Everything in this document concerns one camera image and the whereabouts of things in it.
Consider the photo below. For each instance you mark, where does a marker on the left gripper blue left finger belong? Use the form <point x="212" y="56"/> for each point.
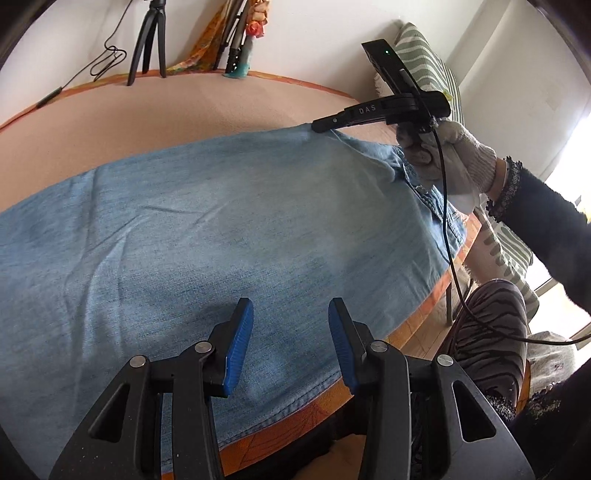
<point x="235" y="341"/>

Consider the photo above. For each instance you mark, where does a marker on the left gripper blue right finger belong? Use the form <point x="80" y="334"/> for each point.
<point x="350" y="347"/>

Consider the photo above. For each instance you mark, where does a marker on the light blue denim pants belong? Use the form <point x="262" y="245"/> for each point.
<point x="146" y="255"/>

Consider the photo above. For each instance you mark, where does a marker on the right forearm dark sleeve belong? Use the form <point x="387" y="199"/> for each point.
<point x="551" y="227"/>

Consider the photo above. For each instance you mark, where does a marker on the right hand white glove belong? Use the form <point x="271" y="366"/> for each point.
<point x="469" y="164"/>

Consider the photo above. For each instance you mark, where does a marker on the green white patterned cushion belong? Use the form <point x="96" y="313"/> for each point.
<point x="489" y="257"/>

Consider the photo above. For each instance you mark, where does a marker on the grey folded tripod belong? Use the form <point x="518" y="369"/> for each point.
<point x="232" y="34"/>

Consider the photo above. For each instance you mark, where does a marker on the white printed cloth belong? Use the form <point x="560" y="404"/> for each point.
<point x="550" y="365"/>

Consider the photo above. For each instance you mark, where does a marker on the orange floral scarf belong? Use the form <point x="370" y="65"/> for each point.
<point x="203" y="54"/>

